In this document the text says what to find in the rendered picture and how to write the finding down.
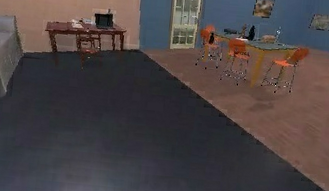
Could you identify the brown framed wall picture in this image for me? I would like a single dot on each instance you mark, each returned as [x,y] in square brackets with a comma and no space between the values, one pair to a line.
[263,7]

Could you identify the orange metal legged chair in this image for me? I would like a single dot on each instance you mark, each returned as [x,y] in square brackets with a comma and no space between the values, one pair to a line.
[237,53]
[208,42]
[287,63]

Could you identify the dark red wooden chair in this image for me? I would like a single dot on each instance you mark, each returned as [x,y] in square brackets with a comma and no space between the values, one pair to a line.
[88,47]

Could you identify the grey framed wall picture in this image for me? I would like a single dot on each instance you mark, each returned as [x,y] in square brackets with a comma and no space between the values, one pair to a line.
[322,22]

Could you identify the black vase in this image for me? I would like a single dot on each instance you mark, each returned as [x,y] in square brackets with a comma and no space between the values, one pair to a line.
[252,33]

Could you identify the dark red wooden desk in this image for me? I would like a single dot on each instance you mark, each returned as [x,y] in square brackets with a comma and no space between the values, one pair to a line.
[68,28]

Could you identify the white glazed room door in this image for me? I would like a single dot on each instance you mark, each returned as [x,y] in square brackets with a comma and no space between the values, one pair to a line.
[185,16]

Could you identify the white papers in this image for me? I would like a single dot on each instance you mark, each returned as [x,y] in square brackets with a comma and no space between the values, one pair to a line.
[77,25]

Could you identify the clear glass bottle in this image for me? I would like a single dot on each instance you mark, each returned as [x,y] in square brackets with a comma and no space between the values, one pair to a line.
[278,34]

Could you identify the black flat dish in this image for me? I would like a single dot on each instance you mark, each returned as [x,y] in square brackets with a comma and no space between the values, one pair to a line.
[230,31]

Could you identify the tan bowl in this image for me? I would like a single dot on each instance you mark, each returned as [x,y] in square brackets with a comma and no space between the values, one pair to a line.
[268,38]

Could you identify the yellow legged dining table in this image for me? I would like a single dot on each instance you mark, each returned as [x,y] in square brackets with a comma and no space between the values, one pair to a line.
[261,47]

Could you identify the black laptop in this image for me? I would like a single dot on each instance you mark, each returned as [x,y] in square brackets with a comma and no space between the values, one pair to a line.
[103,21]

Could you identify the brown statuette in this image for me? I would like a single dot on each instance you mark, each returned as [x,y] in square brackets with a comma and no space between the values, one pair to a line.
[244,30]

